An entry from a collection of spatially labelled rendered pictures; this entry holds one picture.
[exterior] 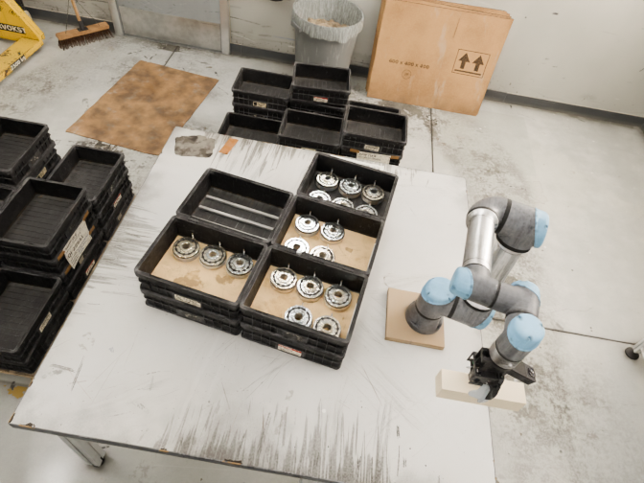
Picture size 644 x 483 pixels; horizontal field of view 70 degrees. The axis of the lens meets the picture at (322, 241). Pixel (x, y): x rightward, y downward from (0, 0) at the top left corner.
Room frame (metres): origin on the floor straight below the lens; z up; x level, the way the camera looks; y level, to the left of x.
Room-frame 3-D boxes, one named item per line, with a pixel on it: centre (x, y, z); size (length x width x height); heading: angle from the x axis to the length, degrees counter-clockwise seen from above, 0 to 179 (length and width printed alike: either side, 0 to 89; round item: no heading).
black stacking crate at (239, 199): (1.28, 0.37, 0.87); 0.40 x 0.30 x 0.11; 81
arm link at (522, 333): (0.60, -0.50, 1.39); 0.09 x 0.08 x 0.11; 167
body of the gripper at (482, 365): (0.60, -0.49, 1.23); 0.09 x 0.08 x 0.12; 90
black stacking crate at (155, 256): (0.99, 0.42, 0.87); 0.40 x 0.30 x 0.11; 81
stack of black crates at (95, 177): (1.72, 1.34, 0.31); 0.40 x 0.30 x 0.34; 0
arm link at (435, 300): (1.03, -0.47, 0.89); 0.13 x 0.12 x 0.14; 77
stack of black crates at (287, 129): (2.48, 0.20, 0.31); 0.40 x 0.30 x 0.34; 90
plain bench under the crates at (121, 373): (1.18, 0.09, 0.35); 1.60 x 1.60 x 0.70; 0
